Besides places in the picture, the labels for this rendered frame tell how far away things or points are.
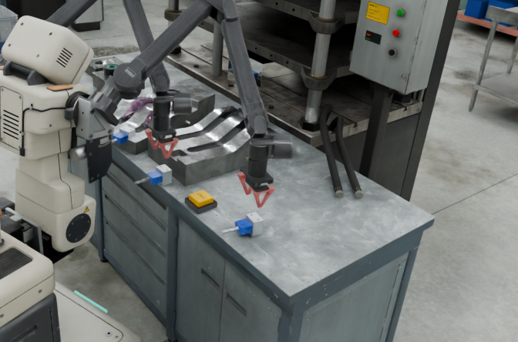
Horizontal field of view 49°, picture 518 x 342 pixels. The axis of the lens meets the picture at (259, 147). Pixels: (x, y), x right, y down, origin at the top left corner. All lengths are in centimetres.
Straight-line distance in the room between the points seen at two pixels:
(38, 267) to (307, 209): 88
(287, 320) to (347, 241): 32
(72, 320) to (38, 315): 52
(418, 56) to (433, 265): 133
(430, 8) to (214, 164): 100
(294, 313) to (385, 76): 109
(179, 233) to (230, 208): 30
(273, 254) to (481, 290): 166
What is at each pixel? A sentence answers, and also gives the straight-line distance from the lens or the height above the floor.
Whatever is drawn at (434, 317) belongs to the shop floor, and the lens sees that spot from 291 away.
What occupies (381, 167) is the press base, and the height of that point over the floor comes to 45.
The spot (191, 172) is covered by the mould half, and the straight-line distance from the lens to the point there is 200.
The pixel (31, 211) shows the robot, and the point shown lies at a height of 77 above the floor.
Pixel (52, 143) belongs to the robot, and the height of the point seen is 105.
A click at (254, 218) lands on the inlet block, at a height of 85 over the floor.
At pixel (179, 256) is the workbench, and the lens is 221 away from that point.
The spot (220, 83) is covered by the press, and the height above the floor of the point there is 79.
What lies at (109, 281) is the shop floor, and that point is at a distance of 285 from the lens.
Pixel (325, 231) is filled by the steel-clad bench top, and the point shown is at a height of 80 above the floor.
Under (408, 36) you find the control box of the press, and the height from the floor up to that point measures 130.
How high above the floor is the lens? 187
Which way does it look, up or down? 27 degrees down
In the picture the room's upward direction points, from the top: 6 degrees clockwise
